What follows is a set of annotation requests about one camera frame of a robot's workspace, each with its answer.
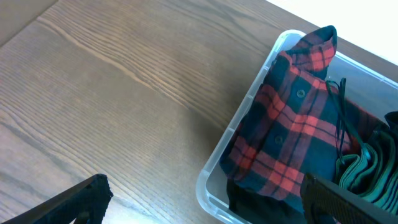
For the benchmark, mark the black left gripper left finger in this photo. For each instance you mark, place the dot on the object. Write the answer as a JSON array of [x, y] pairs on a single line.
[[83, 203]]

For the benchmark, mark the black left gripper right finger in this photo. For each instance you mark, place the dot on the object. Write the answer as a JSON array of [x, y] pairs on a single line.
[[322, 198]]

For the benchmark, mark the dark green garment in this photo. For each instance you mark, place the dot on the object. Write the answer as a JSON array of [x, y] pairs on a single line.
[[373, 177]]

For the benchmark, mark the black garment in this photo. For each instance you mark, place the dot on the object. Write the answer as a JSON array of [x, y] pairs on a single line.
[[255, 208]]

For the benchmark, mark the red navy plaid shirt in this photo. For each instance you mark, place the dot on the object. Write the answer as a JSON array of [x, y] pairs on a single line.
[[290, 128]]

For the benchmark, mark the clear plastic storage bin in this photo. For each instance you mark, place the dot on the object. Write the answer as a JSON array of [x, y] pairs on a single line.
[[368, 97]]

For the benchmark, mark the dark navy garment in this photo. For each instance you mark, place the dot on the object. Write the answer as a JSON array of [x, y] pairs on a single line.
[[392, 120]]

